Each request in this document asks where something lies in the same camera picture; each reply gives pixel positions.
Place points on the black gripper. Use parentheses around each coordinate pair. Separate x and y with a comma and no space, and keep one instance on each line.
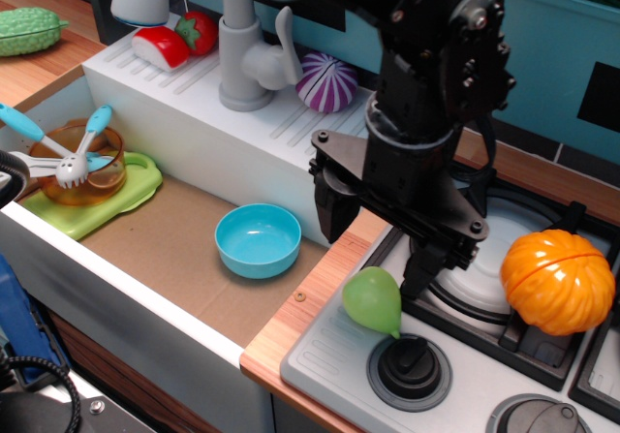
(400,172)

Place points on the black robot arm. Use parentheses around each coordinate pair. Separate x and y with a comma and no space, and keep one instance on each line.
(443,66)

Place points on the green toy pear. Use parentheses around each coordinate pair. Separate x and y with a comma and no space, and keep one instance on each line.
(371,298)

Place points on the blue plastic bowl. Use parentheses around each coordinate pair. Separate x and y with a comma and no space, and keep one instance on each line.
(258,241)

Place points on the black stove knob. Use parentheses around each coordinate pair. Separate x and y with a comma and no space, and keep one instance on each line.
(410,374)

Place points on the black stove burner grate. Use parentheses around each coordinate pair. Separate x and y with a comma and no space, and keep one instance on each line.
(469,305)

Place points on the purple white toy onion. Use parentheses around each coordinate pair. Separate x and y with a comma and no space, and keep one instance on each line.
(328,84)

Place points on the grey toy stove top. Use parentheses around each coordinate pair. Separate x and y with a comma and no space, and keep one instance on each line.
(464,361)

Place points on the orange toy pumpkin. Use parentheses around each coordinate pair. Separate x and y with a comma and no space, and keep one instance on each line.
(558,282)

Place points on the grey toy faucet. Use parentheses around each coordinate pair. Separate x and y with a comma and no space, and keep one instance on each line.
(251,69)

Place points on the white toy sink unit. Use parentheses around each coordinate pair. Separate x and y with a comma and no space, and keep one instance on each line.
(144,303)

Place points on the grey stove knob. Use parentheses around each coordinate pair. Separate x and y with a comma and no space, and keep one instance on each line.
(527,413)

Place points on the green plastic cutting board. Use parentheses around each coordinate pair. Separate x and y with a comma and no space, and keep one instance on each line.
(142,181)

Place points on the red toy strawberry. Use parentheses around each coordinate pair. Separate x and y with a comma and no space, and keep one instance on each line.
(198,31)

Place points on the red white toy radish slice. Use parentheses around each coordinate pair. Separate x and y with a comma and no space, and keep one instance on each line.
(160,47)

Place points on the white blue pasta spoon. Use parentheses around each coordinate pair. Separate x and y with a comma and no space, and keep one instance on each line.
(82,154)

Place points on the blue object at edge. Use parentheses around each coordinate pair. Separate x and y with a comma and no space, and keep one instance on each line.
(26,333)

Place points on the white blue toy spatula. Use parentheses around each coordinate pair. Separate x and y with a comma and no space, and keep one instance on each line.
(23,125)

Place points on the green toy bitter gourd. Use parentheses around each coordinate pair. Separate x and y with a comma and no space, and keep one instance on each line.
(29,29)

